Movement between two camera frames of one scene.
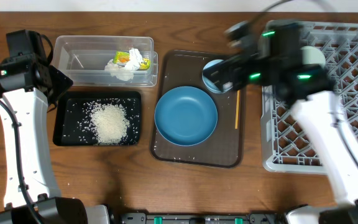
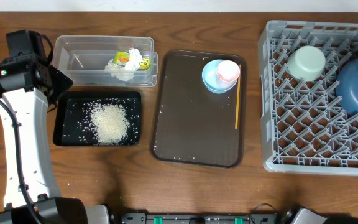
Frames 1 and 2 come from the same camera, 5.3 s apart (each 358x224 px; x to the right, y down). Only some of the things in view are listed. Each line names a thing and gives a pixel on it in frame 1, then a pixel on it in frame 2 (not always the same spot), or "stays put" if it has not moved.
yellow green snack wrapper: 123,56 stays put
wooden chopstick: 237,109 stays put
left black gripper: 59,82 stays put
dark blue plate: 186,116 -> 357,87
